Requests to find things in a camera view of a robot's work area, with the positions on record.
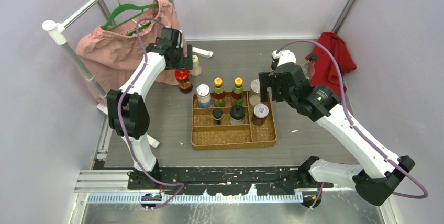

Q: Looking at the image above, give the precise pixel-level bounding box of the red lid sauce jar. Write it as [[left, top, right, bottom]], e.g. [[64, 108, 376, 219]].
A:
[[174, 69, 193, 93]]

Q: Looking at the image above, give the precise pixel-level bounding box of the silver lid tall glass jar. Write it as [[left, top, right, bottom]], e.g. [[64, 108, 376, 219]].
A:
[[249, 79, 261, 107]]

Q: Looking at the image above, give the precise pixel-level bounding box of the pale yellow lid jar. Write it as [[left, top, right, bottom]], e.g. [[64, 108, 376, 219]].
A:
[[190, 55, 202, 76]]

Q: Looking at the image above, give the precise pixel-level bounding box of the clear vinegar bottle red label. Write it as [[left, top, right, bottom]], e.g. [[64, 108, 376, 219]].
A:
[[301, 53, 318, 80]]

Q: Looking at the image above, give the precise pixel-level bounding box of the yellow cap sauce bottle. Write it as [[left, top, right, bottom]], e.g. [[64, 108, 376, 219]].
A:
[[231, 77, 243, 105], [213, 77, 225, 107]]

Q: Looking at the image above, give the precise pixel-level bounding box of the white lid sauce jar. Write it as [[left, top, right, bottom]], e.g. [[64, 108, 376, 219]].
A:
[[252, 104, 269, 126]]

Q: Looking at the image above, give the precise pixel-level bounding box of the red cloth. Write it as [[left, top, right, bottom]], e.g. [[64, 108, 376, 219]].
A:
[[309, 32, 357, 97]]

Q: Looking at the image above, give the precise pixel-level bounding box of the silver lid pepper jar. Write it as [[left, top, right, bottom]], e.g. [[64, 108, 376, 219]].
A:
[[196, 84, 212, 108]]

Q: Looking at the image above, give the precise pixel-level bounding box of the black lid spice grinder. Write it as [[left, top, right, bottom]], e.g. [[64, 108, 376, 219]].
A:
[[230, 105, 246, 125]]

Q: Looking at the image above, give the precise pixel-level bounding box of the small black cap bottle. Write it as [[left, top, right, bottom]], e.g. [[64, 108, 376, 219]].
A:
[[212, 108, 223, 125]]

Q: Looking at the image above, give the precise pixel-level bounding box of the woven divided tray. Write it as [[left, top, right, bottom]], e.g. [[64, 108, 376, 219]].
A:
[[191, 90, 277, 150]]

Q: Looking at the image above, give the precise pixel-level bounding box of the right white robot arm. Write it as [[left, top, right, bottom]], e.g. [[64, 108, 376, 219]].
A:
[[259, 50, 415, 206]]

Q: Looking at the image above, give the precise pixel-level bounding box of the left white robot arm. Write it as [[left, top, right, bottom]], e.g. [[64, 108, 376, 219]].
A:
[[106, 27, 192, 189]]

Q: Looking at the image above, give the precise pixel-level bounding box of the white garment rack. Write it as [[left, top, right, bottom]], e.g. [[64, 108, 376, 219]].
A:
[[42, 0, 214, 149]]

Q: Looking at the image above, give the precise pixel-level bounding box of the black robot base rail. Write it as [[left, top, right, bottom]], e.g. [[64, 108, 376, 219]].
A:
[[127, 167, 333, 207]]

